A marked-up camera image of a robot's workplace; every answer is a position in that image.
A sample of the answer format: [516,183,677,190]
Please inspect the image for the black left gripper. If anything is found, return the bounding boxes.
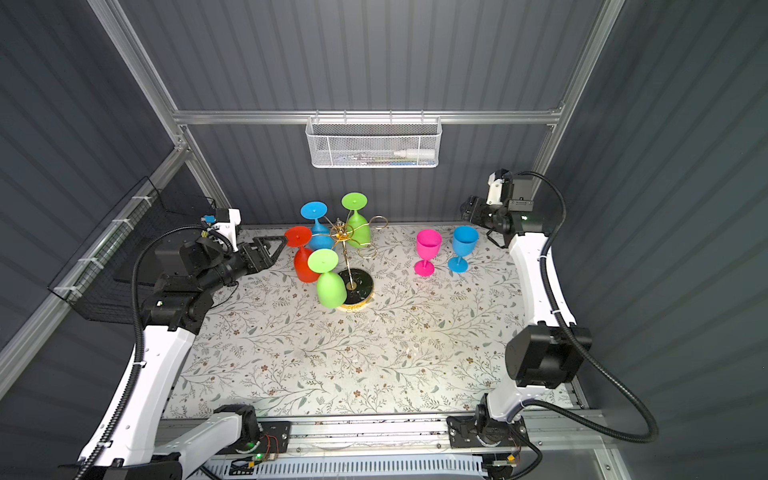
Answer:
[197,235,286,298]

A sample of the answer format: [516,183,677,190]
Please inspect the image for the red wine glass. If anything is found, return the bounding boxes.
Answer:
[284,226,319,283]

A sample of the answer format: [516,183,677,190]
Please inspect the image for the blue wine glass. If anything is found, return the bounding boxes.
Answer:
[448,226,479,273]
[300,201,334,251]

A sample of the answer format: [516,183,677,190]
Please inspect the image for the pink wine glass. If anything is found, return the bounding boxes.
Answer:
[414,229,442,277]

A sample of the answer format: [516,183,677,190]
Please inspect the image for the green wine glass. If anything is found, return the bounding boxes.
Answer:
[308,249,347,309]
[341,192,371,248]

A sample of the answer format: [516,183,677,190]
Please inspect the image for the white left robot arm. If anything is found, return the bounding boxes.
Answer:
[55,226,287,479]

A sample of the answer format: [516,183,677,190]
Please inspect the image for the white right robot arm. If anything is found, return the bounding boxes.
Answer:
[462,196,592,446]

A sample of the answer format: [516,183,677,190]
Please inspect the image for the white vented cover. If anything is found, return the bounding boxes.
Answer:
[219,454,486,479]

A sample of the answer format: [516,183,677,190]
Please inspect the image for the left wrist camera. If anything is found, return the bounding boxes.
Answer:
[201,208,241,251]

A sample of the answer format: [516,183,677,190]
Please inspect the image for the gold wire glass rack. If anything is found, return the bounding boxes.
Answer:
[327,220,374,311]

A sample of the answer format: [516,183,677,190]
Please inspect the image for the white mesh wall basket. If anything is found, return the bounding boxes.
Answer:
[305,119,443,169]

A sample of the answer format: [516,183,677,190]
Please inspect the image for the left black corrugated cable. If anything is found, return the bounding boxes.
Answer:
[71,224,235,480]

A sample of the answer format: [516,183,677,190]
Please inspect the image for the black corrugated cable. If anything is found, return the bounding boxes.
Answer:
[515,170,660,445]
[71,224,235,480]

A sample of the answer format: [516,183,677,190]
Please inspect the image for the black wire side basket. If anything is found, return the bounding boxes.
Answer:
[47,176,220,328]

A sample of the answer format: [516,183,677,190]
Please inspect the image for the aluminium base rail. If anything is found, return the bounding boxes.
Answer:
[260,409,615,459]

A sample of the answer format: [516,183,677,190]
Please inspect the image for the right aluminium corner post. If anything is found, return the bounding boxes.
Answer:
[532,0,625,175]

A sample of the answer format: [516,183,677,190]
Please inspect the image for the right black corrugated cable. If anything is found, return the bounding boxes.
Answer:
[515,170,660,445]

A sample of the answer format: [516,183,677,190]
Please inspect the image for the aluminium corner frame post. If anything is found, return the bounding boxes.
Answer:
[88,0,232,207]

